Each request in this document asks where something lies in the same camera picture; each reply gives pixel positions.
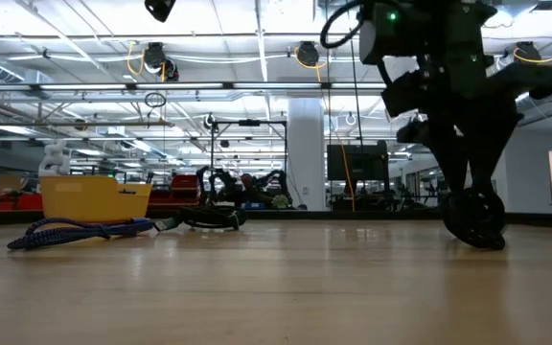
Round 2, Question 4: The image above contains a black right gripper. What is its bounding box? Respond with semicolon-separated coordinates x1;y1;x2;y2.
380;47;552;194

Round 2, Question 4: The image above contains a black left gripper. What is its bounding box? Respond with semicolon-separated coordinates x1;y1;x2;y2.
144;0;177;24

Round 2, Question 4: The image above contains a black USB-C cable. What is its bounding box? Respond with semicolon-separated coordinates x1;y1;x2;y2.
153;204;248;234
441;186;508;251

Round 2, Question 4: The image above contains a blue braided USB-C cable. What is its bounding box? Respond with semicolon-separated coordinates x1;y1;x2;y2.
6;217;155;251

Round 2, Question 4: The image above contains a long ceiling light bar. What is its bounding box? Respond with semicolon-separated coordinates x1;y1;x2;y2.
0;80;552;93

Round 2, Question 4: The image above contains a black equipment cabinet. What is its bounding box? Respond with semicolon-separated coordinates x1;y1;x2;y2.
326;140;391;212

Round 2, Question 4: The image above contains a white building pillar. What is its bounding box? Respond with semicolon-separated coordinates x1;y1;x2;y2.
287;98;328;212

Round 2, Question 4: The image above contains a red tool box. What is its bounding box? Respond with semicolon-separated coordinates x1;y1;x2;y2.
170;173;200;193

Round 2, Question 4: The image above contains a white robot figure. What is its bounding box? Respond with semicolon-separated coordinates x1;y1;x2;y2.
37;139;72;177

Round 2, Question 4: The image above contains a yellow plastic bin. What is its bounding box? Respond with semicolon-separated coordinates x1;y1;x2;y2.
38;175;153;223

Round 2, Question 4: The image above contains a beige cardboard box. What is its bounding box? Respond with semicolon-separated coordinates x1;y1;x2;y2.
0;174;28;194

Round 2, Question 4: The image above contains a red low cabinet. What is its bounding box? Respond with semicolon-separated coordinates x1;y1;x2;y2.
0;183;43;212

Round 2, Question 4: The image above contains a black ceiling cable reel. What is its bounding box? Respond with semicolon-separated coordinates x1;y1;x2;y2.
163;57;180;82
142;41;168;71
296;40;321;68
515;40;541;63

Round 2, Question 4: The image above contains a hanging black cable loop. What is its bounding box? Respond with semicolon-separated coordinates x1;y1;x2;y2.
143;91;168;109

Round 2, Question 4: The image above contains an orange hanging cable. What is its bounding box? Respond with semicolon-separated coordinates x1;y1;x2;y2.
335;128;357;213

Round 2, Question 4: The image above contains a black background rig frame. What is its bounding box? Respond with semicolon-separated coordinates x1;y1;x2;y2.
208;119;289;186

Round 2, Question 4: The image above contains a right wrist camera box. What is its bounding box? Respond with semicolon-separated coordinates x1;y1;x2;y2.
358;1;419;66

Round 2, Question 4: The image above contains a black aluminium table frame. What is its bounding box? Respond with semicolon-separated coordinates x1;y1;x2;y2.
0;209;552;229

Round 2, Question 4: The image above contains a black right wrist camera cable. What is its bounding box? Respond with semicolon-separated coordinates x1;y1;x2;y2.
319;0;369;50

